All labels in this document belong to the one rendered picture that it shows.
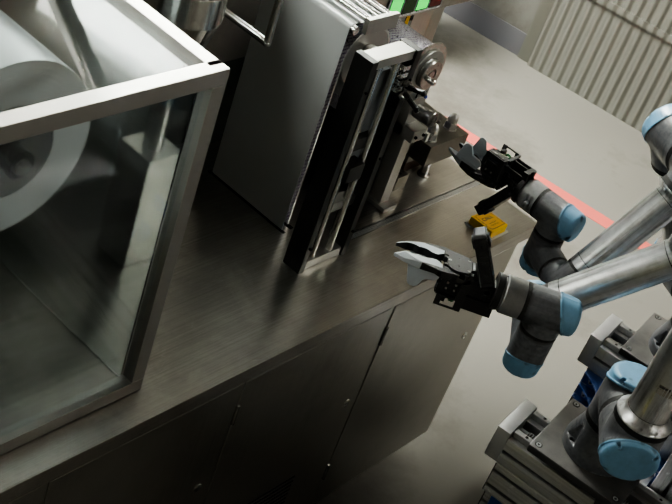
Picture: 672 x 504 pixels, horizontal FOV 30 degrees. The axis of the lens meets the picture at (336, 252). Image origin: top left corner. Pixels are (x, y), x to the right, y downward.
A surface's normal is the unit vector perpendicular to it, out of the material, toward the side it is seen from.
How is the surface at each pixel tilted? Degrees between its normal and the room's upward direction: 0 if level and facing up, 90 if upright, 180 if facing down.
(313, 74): 90
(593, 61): 90
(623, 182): 0
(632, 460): 98
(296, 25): 90
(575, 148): 0
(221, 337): 0
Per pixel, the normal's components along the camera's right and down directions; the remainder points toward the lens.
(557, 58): -0.56, 0.36
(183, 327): 0.29, -0.77
